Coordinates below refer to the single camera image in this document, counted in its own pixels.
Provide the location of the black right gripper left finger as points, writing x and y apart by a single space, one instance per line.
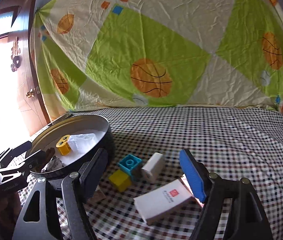
39 219

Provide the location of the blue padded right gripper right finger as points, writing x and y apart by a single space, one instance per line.
247 218

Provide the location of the yellow car toy block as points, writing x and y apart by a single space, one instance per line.
63 146

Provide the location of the clear plastic case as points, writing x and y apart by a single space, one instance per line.
82 143

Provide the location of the yellow toy cube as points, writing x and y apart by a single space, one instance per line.
120 180

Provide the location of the white cork rectangular box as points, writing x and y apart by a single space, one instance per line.
161 202

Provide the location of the teal bear toy block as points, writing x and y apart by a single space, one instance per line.
131 165

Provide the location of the brown wooden brush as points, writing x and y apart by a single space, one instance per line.
49 154

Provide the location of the dark pouch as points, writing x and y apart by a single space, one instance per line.
54 164

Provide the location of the sun picture toy block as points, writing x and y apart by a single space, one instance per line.
97 196

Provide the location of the brown wooden door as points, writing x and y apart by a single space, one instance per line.
25 116

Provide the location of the black round cookie tin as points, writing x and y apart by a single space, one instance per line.
81 124

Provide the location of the brass door knob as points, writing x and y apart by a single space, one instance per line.
30 93

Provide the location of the rose gold lighter case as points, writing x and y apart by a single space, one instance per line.
187 185

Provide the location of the checkered tablecloth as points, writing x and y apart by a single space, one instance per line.
234 143

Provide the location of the white usb charger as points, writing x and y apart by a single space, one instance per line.
153 167

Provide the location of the green basketball pattern sheet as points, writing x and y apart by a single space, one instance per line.
92 54

